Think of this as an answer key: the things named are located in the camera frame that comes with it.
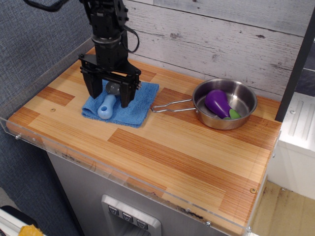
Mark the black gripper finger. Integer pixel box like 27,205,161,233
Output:
120,83,136,108
82,71,102,98

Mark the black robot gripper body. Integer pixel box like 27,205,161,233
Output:
78,39,141,90

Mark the blue and grey toy spoon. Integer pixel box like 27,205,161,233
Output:
97,82,120,119

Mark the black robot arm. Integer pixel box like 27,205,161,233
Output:
79,0,141,108

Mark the blue folded cloth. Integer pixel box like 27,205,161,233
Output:
82,81,159,128

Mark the purple toy eggplant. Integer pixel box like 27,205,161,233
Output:
204,89,241,119

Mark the silver toy fridge cabinet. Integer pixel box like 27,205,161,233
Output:
48,153,223,236

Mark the silver dispenser button panel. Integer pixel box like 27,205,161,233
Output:
101,194,162,236

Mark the clear acrylic table guard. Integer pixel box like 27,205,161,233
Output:
0,32,283,235

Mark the white toy sink counter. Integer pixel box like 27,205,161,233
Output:
267,92,315,199

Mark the black vertical post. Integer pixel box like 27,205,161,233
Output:
275,9,315,122

